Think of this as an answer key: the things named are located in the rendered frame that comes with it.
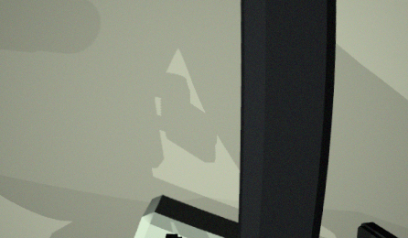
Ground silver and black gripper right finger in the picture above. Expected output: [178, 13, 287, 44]
[357, 222, 398, 238]

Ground white hot plate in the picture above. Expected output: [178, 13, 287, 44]
[134, 195, 238, 238]

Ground grey frying pan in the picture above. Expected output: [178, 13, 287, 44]
[238, 0, 337, 238]

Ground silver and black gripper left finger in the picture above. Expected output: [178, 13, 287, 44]
[166, 233, 182, 238]

